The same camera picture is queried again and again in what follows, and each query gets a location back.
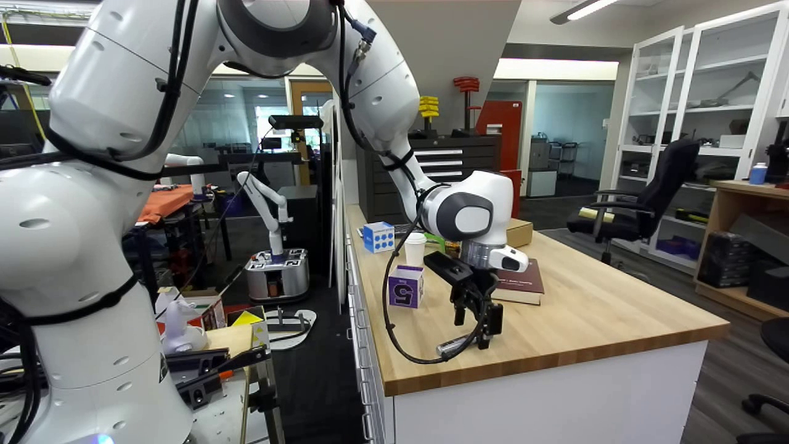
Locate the blue white cube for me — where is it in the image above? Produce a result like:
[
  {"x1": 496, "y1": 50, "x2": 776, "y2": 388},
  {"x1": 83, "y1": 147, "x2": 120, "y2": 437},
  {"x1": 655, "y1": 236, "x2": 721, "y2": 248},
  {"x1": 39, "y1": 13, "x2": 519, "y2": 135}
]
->
[{"x1": 360, "y1": 220, "x2": 396, "y2": 257}]

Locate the black mesh office chair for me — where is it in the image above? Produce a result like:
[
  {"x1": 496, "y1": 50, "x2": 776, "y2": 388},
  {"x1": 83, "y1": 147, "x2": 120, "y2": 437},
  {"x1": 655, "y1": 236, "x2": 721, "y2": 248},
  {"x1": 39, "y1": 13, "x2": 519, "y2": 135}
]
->
[{"x1": 564, "y1": 135, "x2": 705, "y2": 266}]

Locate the purple white open box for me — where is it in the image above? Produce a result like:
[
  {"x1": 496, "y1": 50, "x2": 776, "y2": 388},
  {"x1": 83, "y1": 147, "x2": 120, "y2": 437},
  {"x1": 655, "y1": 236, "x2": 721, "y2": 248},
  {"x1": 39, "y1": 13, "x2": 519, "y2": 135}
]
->
[{"x1": 387, "y1": 263, "x2": 427, "y2": 310}]

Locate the yellow paper note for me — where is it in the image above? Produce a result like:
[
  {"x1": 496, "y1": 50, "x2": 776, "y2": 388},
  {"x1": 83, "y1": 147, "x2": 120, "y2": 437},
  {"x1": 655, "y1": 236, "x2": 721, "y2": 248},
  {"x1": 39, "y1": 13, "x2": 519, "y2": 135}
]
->
[{"x1": 228, "y1": 308, "x2": 264, "y2": 333}]

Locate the black orange bar clamp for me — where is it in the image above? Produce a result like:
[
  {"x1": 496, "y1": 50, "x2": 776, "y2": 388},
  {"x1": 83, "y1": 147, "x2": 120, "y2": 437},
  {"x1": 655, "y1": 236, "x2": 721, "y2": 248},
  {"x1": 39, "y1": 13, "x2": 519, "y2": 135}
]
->
[{"x1": 162, "y1": 343, "x2": 273, "y2": 409}]

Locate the red sign on pole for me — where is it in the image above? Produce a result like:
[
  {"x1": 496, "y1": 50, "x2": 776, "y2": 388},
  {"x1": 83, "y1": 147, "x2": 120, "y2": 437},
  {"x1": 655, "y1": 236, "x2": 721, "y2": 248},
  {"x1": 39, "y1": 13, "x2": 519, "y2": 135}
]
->
[{"x1": 450, "y1": 76, "x2": 484, "y2": 139}]

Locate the white glass-door cabinet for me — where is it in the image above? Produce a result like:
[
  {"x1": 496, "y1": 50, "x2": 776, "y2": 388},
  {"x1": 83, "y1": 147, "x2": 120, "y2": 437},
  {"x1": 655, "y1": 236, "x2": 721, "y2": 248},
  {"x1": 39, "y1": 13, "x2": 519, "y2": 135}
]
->
[{"x1": 611, "y1": 0, "x2": 789, "y2": 266}]

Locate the yellow sign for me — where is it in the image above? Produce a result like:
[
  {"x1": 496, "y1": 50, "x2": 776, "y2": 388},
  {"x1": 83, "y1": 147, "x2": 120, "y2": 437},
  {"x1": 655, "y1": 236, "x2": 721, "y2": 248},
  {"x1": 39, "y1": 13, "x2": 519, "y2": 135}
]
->
[{"x1": 413, "y1": 93, "x2": 443, "y2": 123}]

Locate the dark drawer cabinet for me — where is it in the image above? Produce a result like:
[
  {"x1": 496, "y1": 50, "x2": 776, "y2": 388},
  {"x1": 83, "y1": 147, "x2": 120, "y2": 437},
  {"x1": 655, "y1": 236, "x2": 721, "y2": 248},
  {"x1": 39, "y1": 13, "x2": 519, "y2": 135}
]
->
[{"x1": 354, "y1": 131, "x2": 503, "y2": 227}]

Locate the dark red hardcover book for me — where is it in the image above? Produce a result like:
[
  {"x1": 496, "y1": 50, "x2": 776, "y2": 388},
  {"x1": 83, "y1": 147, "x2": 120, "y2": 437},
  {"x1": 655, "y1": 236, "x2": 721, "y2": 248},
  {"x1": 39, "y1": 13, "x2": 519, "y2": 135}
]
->
[{"x1": 488, "y1": 257, "x2": 546, "y2": 308}]

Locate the white lidded paper cup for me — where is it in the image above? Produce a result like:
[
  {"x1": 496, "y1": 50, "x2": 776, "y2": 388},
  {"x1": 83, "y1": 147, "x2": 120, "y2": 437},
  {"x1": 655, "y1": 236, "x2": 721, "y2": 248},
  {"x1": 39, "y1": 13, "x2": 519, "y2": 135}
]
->
[{"x1": 401, "y1": 229, "x2": 429, "y2": 269}]

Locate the black camera on stand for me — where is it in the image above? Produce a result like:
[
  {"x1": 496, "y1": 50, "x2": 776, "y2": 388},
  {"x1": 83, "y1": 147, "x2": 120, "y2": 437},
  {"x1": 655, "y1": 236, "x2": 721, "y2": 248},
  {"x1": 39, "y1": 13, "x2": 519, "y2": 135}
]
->
[{"x1": 267, "y1": 111, "x2": 328, "y2": 188}]

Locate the ceiling light strip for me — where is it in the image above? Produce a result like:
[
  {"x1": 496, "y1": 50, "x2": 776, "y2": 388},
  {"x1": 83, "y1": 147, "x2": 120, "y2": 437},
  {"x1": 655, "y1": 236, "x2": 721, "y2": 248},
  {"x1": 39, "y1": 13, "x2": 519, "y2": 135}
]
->
[{"x1": 549, "y1": 0, "x2": 620, "y2": 26}]

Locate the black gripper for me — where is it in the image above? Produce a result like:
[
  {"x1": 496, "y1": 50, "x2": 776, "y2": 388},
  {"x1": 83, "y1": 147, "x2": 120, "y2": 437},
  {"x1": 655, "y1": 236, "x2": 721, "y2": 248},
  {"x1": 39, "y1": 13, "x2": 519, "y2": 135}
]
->
[{"x1": 447, "y1": 266, "x2": 506, "y2": 353}]

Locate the red metal cabinet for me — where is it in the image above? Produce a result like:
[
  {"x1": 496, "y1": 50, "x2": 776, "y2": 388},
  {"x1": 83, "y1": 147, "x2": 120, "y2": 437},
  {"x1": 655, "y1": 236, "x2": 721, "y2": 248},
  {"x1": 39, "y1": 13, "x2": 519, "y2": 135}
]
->
[{"x1": 476, "y1": 99, "x2": 524, "y2": 197}]

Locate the silver black Sharpie marker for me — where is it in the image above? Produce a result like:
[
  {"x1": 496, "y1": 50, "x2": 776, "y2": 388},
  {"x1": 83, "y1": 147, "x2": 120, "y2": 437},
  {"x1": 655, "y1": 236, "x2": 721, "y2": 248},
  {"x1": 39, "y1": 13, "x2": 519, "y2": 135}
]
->
[{"x1": 434, "y1": 331, "x2": 485, "y2": 357}]

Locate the orange cloth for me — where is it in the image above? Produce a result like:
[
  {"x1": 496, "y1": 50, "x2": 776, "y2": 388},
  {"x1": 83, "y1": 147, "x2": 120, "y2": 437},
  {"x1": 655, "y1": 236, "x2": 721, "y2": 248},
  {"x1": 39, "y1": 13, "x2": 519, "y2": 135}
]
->
[{"x1": 130, "y1": 183, "x2": 198, "y2": 229}]

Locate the black storage case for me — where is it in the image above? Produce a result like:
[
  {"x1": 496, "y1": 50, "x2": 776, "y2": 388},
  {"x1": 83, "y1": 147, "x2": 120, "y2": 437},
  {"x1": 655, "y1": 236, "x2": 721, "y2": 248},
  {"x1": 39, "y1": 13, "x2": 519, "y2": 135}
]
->
[{"x1": 697, "y1": 229, "x2": 754, "y2": 290}]

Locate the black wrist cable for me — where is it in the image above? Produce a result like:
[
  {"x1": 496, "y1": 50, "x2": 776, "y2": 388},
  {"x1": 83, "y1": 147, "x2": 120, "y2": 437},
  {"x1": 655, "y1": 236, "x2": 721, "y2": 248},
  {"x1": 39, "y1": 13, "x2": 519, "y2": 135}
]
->
[{"x1": 331, "y1": 0, "x2": 488, "y2": 368}]

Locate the brown cardboard box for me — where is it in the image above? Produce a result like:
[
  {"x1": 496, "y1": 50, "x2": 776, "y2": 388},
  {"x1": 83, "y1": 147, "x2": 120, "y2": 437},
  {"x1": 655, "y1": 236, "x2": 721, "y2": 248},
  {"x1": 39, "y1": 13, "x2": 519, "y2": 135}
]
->
[{"x1": 503, "y1": 214, "x2": 534, "y2": 252}]

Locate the low wooden shelf unit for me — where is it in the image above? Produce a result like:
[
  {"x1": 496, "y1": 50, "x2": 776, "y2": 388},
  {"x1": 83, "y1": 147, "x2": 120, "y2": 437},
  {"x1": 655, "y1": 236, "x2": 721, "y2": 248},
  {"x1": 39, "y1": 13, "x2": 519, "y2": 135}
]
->
[{"x1": 692, "y1": 177, "x2": 789, "y2": 325}]

